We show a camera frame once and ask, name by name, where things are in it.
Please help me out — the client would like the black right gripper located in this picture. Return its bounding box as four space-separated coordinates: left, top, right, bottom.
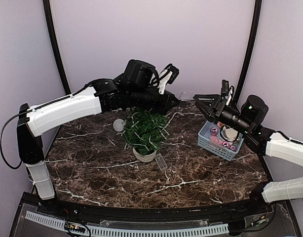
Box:
194 94 253 136

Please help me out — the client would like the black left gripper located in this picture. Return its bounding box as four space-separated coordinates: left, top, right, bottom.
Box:
129 85 181 116

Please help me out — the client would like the clear string light garland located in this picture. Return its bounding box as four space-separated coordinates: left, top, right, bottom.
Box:
113 107 185 163

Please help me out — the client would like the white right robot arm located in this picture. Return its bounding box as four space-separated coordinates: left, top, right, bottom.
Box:
193 94 303 214

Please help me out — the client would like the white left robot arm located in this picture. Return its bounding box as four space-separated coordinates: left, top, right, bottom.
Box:
8 59 180 215

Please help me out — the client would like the small green christmas tree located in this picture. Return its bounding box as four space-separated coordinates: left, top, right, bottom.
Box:
123 107 167 155

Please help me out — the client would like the white tree pot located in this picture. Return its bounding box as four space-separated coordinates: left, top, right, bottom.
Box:
133 148 156 162

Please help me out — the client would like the blue plastic basket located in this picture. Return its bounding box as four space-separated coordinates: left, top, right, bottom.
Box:
197 121 244 161

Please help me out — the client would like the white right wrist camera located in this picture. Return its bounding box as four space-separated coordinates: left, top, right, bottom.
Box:
221 79 235 106

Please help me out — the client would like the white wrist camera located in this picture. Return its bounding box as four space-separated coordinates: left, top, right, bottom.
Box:
221 79 235 106
156 64 180 95

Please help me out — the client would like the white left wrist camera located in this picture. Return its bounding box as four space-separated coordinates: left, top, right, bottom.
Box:
156 64 180 95

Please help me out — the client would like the white cable duct strip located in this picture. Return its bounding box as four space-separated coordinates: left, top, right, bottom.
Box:
25 211 229 237

